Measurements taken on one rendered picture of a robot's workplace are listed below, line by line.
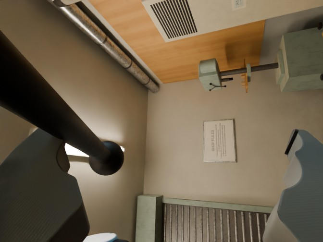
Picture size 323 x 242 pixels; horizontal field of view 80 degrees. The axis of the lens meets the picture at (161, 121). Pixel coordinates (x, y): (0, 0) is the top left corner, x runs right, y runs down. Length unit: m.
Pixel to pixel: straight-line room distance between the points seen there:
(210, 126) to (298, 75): 1.37
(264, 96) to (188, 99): 1.13
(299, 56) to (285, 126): 1.07
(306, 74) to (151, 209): 2.45
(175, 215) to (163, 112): 1.63
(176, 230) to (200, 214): 0.43
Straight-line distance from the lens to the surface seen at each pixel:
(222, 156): 2.99
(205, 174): 3.03
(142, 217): 3.11
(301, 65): 2.34
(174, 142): 3.18
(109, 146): 0.20
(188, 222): 3.12
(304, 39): 2.47
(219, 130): 3.05
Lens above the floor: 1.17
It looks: 22 degrees up
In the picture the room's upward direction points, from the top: 94 degrees counter-clockwise
